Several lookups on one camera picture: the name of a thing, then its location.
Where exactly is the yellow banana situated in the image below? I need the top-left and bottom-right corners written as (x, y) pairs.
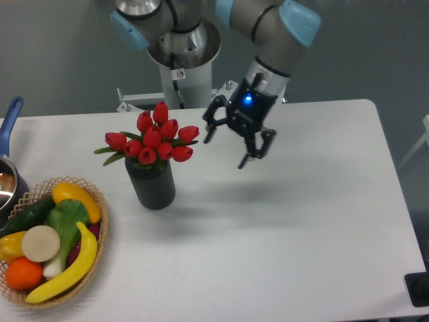
top-left (25, 221), bottom-right (98, 304)

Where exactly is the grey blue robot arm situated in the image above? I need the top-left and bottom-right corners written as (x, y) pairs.
top-left (110, 1), bottom-right (321, 159)

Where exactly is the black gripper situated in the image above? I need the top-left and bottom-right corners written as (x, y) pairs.
top-left (202, 76), bottom-right (279, 170)

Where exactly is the woven wicker basket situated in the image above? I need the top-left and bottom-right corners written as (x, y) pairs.
top-left (1, 176), bottom-right (109, 309)

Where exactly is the green bok choy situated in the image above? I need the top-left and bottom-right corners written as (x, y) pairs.
top-left (43, 199), bottom-right (88, 280)

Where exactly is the purple eggplant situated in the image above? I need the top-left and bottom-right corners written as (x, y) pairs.
top-left (67, 223), bottom-right (101, 267)

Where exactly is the green cucumber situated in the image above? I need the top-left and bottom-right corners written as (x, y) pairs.
top-left (1, 195), bottom-right (56, 237)

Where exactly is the yellow bell pepper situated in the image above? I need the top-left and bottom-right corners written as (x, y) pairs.
top-left (0, 231), bottom-right (27, 262)

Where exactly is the blue handled saucepan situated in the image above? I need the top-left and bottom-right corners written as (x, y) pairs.
top-left (1, 97), bottom-right (29, 226)

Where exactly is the dark grey ribbed vase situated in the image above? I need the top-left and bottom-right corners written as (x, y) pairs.
top-left (125, 159), bottom-right (176, 210)

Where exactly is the black device at table edge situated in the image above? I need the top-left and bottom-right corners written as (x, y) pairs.
top-left (404, 272), bottom-right (428, 307)

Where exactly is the white furniture leg right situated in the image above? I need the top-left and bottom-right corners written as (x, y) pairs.
top-left (397, 115), bottom-right (428, 170)

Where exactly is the orange fruit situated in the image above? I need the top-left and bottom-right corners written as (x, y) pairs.
top-left (5, 258), bottom-right (43, 290)

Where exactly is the red tulip bouquet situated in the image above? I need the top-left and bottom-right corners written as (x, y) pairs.
top-left (94, 101), bottom-right (200, 170)

